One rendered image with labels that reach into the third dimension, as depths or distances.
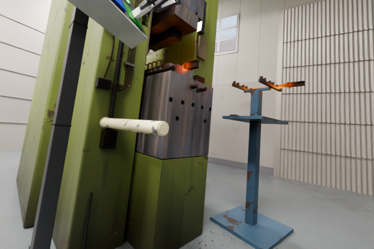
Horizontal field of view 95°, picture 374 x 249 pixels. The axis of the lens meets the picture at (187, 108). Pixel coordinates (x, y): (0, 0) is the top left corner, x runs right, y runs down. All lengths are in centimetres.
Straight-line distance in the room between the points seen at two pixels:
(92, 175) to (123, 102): 37
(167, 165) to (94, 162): 34
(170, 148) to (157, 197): 23
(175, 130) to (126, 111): 28
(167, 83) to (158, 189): 51
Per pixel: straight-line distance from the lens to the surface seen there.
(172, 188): 96
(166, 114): 85
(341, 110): 330
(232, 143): 337
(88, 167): 93
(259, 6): 413
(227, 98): 348
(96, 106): 90
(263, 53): 362
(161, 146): 87
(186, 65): 105
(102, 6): 61
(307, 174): 325
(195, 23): 124
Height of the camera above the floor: 63
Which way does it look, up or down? 7 degrees up
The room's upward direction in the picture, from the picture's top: 5 degrees clockwise
